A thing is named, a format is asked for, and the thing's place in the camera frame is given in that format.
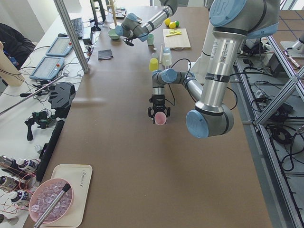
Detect wooden mug tree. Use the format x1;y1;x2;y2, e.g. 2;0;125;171
105;0;122;29

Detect dark grey folded cloth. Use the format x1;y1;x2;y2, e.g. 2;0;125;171
98;49;113;60

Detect teach pendant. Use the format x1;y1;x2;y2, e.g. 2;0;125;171
29;56;65;80
46;37;73;57

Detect pink plastic cup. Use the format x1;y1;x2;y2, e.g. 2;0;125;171
154;112;167;125

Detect wooden cutting board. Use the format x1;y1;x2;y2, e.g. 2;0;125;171
162;28;191;49

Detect black gripper stand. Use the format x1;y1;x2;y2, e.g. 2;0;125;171
48;83;76;118

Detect lower teach pendant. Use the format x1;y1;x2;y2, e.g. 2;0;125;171
29;56;65;80

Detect lemon slices on board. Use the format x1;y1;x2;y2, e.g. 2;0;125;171
165;29;182;37

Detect cream plastic tray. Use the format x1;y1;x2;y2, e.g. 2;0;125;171
41;164;93;228

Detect aluminium frame post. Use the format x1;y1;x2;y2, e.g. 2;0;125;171
54;0;89;73

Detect computer mouse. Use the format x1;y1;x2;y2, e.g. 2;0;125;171
57;33;68;38

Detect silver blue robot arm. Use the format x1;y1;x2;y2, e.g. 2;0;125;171
148;0;280;138
115;0;178;47

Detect mint green plastic cup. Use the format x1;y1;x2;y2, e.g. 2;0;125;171
147;33;154;46

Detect white plastic cup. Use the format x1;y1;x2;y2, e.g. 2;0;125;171
162;52;172;67

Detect green ceramic bowl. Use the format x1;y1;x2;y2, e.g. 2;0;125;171
108;29;120;40

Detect upper teach pendant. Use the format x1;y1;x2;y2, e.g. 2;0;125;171
46;37;73;57

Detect white wooden cup holder rack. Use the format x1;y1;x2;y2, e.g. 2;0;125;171
158;44;170;70

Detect black keyboard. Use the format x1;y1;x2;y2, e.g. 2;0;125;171
71;18;84;39

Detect seated person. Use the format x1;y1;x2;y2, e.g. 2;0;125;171
0;23;36;70

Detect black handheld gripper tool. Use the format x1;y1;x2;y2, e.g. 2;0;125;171
24;111;56;141

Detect tea bottle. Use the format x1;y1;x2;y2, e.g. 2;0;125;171
9;190;32;206
16;159;39;173

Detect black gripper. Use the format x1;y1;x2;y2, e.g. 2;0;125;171
124;38;133;46
148;95;171;124

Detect yellow lemon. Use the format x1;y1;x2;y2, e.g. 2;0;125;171
164;18;171;27
169;21;176;29

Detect metal spoon black tip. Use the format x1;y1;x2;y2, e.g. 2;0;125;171
33;183;71;228

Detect black flat bar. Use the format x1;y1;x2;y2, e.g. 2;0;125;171
36;120;65;182

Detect yellow plastic cup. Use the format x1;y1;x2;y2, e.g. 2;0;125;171
149;58;159;71

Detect pink bowl of ice cubes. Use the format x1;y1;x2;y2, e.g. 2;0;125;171
29;178;74;224

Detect metal scoop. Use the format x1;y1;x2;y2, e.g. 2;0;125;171
124;13;143;24

